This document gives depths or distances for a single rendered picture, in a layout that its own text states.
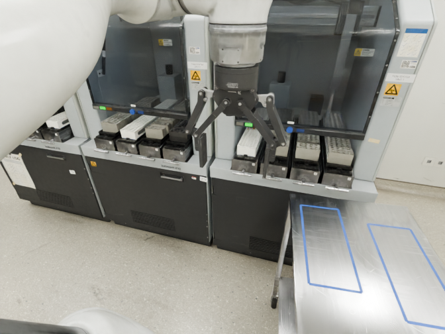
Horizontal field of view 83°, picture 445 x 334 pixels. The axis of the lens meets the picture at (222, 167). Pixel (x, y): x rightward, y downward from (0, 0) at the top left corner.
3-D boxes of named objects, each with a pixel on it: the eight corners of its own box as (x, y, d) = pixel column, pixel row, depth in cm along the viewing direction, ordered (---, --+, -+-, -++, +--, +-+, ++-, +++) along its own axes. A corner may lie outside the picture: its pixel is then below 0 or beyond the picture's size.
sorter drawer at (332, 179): (317, 129, 180) (320, 117, 175) (338, 131, 177) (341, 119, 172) (320, 189, 121) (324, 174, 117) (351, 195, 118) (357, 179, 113)
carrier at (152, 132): (165, 138, 149) (163, 128, 146) (163, 139, 147) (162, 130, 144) (148, 136, 152) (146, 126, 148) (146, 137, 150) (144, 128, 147)
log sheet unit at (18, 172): (13, 185, 205) (-9, 146, 186) (40, 191, 198) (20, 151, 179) (10, 187, 203) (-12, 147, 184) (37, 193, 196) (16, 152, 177)
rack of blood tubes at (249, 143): (247, 133, 159) (247, 124, 155) (263, 135, 156) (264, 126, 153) (236, 156, 135) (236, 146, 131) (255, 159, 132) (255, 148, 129)
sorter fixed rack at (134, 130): (147, 120, 175) (146, 112, 172) (160, 122, 173) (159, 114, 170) (121, 139, 151) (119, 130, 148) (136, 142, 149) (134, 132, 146)
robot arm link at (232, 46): (262, 26, 35) (259, 71, 38) (270, 22, 42) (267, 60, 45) (200, 24, 37) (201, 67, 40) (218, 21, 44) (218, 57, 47)
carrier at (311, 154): (318, 159, 129) (320, 148, 125) (318, 161, 127) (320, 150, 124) (295, 156, 132) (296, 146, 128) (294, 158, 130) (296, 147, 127)
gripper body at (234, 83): (204, 65, 40) (206, 120, 45) (257, 68, 38) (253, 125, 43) (218, 57, 46) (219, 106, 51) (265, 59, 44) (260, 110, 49)
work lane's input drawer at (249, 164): (253, 122, 191) (254, 111, 186) (272, 124, 188) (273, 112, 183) (228, 174, 132) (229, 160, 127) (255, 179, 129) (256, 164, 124)
